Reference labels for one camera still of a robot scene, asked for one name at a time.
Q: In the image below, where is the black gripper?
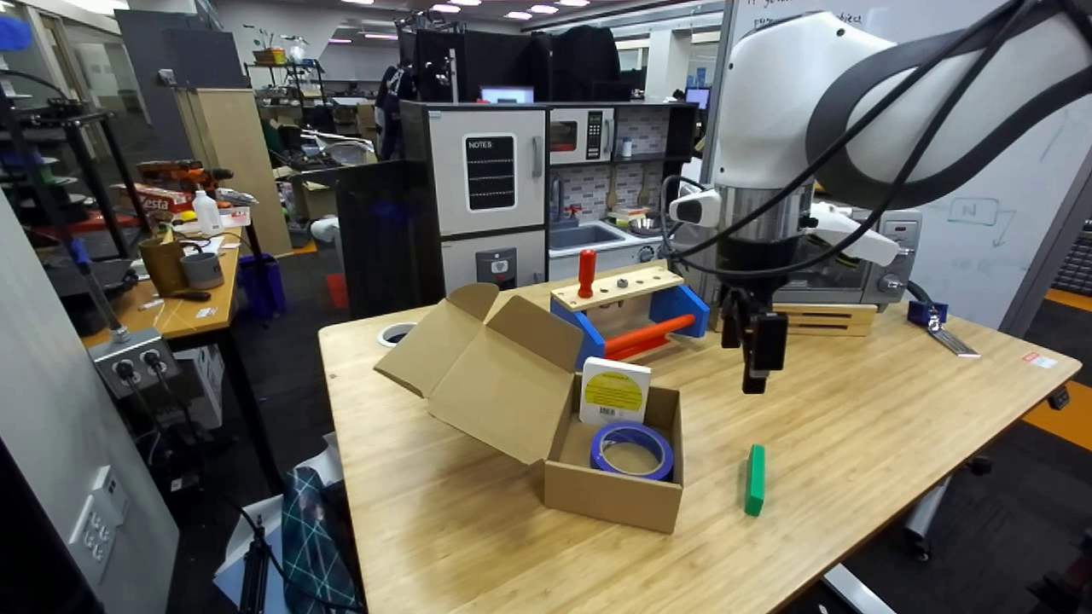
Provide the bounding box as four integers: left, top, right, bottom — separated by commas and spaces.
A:
717, 239, 800, 392

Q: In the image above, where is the white yellow small book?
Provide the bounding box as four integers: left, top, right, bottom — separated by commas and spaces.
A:
580, 359, 652, 427

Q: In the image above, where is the blue masking tape roll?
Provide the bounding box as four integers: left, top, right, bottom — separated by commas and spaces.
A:
590, 422, 677, 482

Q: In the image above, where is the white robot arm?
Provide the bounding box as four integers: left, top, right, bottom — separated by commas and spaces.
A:
709, 0, 1092, 392

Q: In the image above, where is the green block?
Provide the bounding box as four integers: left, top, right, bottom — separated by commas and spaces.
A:
744, 442, 767, 517

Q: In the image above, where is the open cardboard box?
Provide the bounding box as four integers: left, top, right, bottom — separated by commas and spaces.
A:
374, 283, 687, 533

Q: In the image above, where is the wooden slatted crate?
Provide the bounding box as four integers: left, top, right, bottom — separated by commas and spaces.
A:
780, 302, 878, 337

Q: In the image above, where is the silver toaster oven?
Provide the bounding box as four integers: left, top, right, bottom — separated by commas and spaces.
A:
702, 186, 921, 306

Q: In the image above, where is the blue orange wooden toy bench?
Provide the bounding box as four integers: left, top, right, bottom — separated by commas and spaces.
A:
551, 249, 709, 360

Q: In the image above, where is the toy kitchen playset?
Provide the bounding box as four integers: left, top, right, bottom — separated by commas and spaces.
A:
402, 102, 697, 296

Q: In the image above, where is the red white warning sticker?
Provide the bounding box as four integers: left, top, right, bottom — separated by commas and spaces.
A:
1023, 355, 1057, 372

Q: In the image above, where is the wooden side desk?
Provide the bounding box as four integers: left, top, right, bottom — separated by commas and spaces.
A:
113, 234, 240, 349

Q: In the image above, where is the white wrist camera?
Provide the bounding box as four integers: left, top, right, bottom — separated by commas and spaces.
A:
670, 186, 722, 230

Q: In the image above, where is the blue handled scraper tool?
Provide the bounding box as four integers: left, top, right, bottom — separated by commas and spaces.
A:
909, 300, 977, 359

